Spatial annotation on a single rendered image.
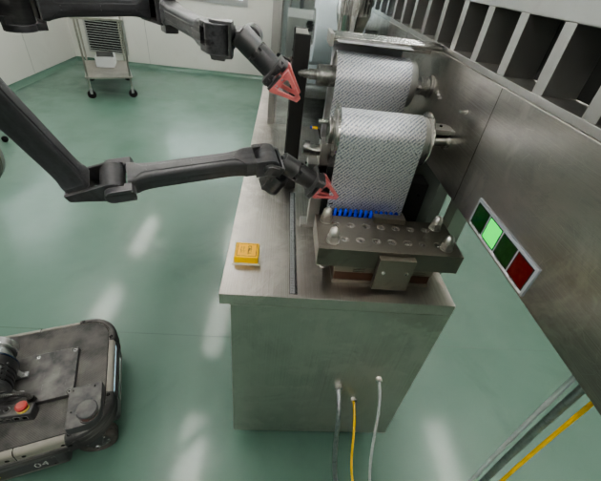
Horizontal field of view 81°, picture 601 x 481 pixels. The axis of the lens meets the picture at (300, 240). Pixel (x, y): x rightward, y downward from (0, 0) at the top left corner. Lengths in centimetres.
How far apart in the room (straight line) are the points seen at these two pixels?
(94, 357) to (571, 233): 165
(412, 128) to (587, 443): 176
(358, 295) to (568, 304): 49
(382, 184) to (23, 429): 147
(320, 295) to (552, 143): 61
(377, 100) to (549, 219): 67
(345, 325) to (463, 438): 105
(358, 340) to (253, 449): 79
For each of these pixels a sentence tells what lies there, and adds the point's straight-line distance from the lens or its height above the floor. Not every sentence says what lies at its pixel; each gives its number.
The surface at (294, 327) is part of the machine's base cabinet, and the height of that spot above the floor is 77.
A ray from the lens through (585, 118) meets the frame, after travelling 76.
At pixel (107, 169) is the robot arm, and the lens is 96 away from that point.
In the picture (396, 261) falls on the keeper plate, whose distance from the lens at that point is 96.
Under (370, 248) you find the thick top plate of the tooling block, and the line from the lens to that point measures 96.
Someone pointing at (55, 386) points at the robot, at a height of 26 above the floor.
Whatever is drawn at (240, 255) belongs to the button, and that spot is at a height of 92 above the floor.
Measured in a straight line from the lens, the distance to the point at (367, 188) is 107.
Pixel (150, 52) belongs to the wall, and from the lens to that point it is 696.
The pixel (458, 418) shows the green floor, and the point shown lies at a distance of 201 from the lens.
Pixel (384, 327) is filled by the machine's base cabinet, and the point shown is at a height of 79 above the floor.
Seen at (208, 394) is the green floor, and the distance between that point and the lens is 183.
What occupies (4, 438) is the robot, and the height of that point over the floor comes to 24.
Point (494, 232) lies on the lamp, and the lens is 87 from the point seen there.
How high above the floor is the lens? 160
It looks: 38 degrees down
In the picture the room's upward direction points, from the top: 8 degrees clockwise
